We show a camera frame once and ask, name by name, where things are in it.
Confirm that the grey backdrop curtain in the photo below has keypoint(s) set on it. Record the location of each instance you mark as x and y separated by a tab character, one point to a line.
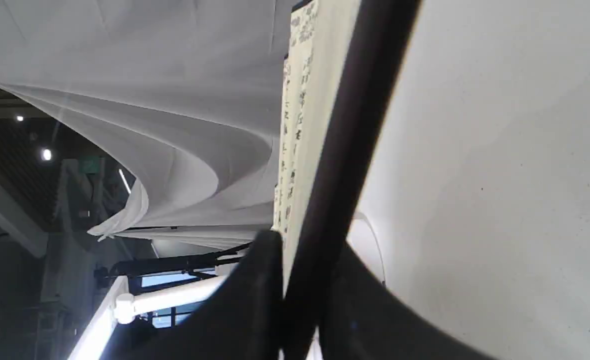
186	94

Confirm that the paper folding fan purple ribs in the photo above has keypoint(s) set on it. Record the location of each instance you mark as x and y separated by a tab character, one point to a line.
377	42

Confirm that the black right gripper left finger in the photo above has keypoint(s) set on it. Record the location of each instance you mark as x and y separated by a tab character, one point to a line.
240	321

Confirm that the black light stand frame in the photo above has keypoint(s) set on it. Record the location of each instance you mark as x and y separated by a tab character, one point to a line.
192	265

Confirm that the white tube frame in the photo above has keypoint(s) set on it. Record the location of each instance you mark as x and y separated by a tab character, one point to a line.
120	306

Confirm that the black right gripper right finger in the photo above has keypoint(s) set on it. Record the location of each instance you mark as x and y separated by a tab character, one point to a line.
362	320

